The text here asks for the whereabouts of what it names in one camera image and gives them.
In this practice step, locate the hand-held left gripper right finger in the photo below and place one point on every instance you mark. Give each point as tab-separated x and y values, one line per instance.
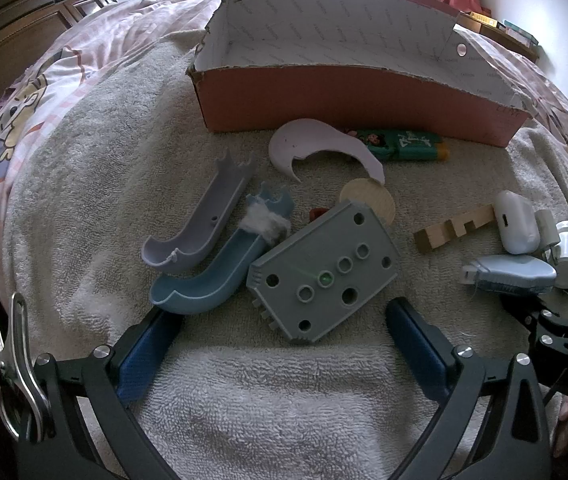
419	345

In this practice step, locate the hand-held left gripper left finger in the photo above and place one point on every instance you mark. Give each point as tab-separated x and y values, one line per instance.
136	360

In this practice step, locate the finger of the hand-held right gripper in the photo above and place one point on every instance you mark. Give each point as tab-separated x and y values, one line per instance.
556	332

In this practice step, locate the blue plastic slide track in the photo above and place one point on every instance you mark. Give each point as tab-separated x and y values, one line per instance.
203	285

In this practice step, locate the notched wooden block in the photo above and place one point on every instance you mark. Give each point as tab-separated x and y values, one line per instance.
429	240

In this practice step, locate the white rounded case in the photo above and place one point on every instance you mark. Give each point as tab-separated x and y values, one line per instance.
514	232

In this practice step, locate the grey perforated plastic plate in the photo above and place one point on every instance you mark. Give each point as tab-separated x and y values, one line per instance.
314	250

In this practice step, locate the lilac plastic slide track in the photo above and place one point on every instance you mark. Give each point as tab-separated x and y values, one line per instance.
198	225

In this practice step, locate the pale purple crescent plastic piece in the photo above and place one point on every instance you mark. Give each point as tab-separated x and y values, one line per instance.
299	145

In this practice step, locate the red cardboard box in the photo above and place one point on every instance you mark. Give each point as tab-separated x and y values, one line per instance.
339	100

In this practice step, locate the person's right hand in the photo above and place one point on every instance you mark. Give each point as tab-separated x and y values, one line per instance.
565	425

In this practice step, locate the metal spring clip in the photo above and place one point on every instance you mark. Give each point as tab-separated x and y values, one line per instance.
26	375

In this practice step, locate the white terry towel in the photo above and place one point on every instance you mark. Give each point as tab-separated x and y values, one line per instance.
264	410

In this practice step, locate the round wooden disc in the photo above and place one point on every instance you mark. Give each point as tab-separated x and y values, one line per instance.
370	196

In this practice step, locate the small red plastic piece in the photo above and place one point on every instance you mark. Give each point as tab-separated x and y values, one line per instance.
319	213

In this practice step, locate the white cotton tuft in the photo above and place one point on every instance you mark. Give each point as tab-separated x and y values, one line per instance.
264	225

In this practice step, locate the pink printed bedsheet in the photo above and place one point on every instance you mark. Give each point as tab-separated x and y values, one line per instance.
38	85

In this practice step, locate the wooden side table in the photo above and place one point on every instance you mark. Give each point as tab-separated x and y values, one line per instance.
509	42

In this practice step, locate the green book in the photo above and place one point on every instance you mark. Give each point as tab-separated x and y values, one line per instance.
520	31

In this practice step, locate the yellow book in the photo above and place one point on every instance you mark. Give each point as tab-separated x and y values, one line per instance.
484	19

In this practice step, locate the dark wooden headboard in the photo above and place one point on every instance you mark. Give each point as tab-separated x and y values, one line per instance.
13	20

